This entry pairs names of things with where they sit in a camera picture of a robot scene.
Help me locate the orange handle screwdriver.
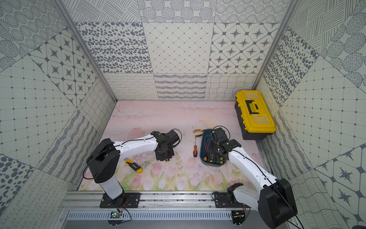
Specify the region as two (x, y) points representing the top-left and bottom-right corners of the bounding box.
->
(193, 135), (197, 157)

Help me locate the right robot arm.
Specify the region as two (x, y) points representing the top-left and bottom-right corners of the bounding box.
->
(201, 128), (298, 229)

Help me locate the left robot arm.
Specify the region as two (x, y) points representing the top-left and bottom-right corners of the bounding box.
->
(86, 129), (182, 201)

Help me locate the teal plastic storage box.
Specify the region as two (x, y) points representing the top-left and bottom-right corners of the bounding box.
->
(199, 129), (227, 167)

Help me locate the yellow black utility knife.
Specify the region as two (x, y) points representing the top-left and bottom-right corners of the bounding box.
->
(124, 158), (143, 174)

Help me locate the yellow black toolbox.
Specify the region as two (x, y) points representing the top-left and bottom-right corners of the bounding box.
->
(234, 90), (276, 140)

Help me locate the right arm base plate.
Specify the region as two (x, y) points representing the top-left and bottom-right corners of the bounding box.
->
(211, 191), (249, 209)

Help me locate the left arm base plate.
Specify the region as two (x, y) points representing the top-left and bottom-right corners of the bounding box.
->
(100, 192), (141, 209)

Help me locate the aluminium mounting rail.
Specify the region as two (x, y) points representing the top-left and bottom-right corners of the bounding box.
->
(58, 190), (295, 211)

